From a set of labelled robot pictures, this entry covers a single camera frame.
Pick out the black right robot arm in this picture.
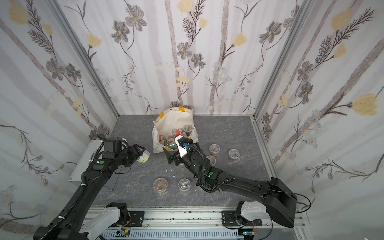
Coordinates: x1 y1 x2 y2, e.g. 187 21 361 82
163 144 298 228

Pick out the small clear seed jar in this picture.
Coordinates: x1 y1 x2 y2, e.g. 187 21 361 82
178 179 191 192

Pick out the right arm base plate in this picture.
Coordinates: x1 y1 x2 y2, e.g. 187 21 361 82
221 211 263 228

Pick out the red label seed jar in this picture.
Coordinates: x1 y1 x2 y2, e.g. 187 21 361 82
209 144 221 157

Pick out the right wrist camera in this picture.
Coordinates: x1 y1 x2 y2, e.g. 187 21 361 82
175 135 191 158

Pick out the green label jar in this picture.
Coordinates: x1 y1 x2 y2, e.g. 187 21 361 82
165 140 178 150

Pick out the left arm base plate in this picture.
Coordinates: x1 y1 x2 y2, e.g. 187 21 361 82
122 211 145 229

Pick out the large clear seed jar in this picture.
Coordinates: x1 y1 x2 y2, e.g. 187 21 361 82
153 178 168 193

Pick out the white label jar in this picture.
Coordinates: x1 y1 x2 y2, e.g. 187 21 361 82
136 150 151 165

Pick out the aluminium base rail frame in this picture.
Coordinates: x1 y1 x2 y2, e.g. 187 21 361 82
83 206 311 240

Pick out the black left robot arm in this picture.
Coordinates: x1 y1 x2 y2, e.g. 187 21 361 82
33 138 147 240

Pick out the white canvas tote bag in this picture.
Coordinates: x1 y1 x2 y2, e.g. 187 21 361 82
152 107 199 154

